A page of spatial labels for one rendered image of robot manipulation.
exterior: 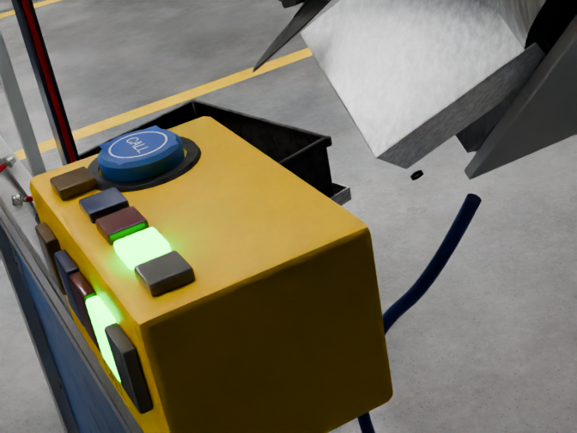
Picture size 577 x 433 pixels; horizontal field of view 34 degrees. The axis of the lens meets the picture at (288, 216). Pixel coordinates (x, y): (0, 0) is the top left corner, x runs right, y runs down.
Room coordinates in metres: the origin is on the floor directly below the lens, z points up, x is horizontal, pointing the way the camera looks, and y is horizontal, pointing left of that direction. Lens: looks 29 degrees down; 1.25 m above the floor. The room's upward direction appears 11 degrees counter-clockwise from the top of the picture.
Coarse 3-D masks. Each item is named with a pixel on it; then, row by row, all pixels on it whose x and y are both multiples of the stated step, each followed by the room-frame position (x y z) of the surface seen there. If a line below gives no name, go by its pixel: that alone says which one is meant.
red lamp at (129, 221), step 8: (128, 208) 0.35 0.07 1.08; (104, 216) 0.35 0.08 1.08; (112, 216) 0.35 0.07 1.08; (120, 216) 0.35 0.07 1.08; (128, 216) 0.35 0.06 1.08; (136, 216) 0.35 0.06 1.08; (96, 224) 0.35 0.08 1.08; (104, 224) 0.34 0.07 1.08; (112, 224) 0.34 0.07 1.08; (120, 224) 0.34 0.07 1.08; (128, 224) 0.34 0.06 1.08; (136, 224) 0.34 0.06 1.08; (144, 224) 0.34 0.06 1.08; (104, 232) 0.34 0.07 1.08; (112, 232) 0.34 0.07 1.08; (120, 232) 0.34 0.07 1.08; (128, 232) 0.34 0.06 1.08; (136, 232) 0.34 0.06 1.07; (112, 240) 0.34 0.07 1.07
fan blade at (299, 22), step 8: (312, 0) 0.89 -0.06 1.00; (320, 0) 0.85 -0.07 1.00; (328, 0) 0.83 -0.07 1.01; (304, 8) 0.89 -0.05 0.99; (312, 8) 0.86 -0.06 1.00; (320, 8) 0.83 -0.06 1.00; (296, 16) 0.90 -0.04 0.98; (304, 16) 0.86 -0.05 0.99; (312, 16) 0.84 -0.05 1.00; (296, 24) 0.86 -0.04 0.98; (304, 24) 0.84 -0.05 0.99; (288, 32) 0.86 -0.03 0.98; (296, 32) 0.84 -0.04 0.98; (280, 40) 0.86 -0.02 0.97; (288, 40) 0.84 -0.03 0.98; (272, 48) 0.86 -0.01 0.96; (280, 48) 0.84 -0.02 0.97; (264, 56) 0.86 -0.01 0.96; (272, 56) 0.85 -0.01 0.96; (256, 64) 0.87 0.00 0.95
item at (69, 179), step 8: (80, 168) 0.40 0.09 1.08; (56, 176) 0.40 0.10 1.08; (64, 176) 0.40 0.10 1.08; (72, 176) 0.40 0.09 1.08; (80, 176) 0.40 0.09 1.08; (88, 176) 0.39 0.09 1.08; (56, 184) 0.39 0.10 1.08; (64, 184) 0.39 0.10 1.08; (72, 184) 0.39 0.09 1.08; (80, 184) 0.39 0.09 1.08; (88, 184) 0.39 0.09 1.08; (96, 184) 0.39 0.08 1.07; (56, 192) 0.39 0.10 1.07; (64, 192) 0.39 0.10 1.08; (72, 192) 0.39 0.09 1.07; (80, 192) 0.39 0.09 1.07
